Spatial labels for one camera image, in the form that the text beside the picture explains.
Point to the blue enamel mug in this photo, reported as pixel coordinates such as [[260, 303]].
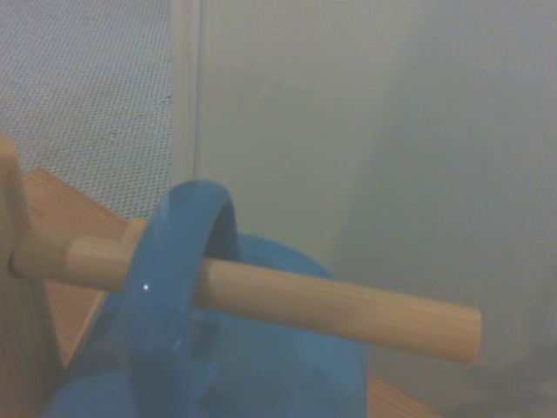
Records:
[[165, 305]]

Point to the wooden mug tree black base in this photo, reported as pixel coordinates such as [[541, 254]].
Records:
[[348, 307]]

